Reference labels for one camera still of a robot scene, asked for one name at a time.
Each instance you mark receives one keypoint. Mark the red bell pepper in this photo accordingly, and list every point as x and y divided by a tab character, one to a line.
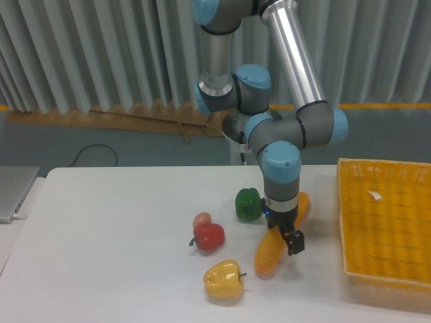
208	236

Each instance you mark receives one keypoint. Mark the yellow woven basket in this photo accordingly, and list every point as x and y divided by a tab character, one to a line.
385	242

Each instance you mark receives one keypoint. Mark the yellow bell pepper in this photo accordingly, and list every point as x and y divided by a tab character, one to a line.
224	280

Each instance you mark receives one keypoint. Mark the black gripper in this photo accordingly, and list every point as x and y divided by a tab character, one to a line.
283	215

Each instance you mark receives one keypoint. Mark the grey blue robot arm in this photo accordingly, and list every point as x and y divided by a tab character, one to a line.
275	143

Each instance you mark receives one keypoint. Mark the silver laptop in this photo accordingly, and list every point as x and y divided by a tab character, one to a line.
16	182

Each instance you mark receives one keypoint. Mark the long orange bread loaf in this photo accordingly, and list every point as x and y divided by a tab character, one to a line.
273	246

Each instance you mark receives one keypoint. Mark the brown cardboard sheet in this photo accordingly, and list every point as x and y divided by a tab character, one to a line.
184	121

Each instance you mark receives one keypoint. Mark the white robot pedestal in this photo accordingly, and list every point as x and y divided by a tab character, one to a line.
235	148

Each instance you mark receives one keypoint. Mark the white paper label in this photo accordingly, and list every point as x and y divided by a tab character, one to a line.
375	195

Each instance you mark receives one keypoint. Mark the green bell pepper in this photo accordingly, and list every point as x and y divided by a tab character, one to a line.
248	204

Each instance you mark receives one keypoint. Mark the brown egg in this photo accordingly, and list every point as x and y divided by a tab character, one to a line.
201	218

